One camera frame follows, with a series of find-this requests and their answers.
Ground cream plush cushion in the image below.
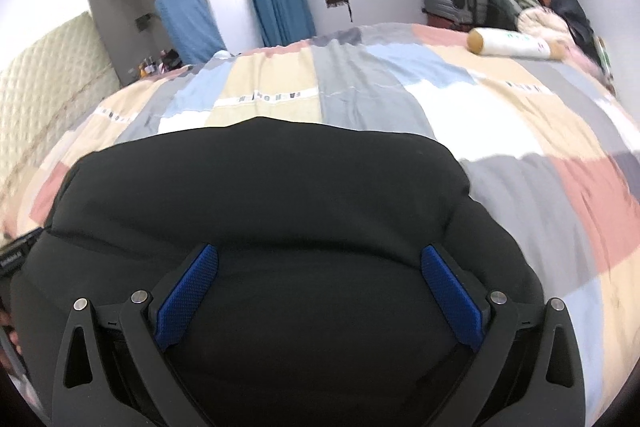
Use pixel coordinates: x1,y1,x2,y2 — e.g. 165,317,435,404
516,6,574,44

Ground patchwork pastel bed quilt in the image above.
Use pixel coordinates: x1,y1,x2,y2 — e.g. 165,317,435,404
1,24,639,424

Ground bottles on nightstand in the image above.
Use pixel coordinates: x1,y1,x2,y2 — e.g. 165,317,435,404
138,49,183,79

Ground white cylindrical bolster pillow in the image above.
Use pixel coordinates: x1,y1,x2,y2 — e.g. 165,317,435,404
466,28,566,61

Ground black puffy jacket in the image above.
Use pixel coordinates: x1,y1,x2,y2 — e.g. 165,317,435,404
9,118,544,426

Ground left hand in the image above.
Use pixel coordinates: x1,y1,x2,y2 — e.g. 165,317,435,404
0,309,23,376

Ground blue covered chair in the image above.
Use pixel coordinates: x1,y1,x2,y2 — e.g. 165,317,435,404
154,0,227,64

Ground cream quilted headboard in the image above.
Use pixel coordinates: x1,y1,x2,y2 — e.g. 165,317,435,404
1,12,120,205

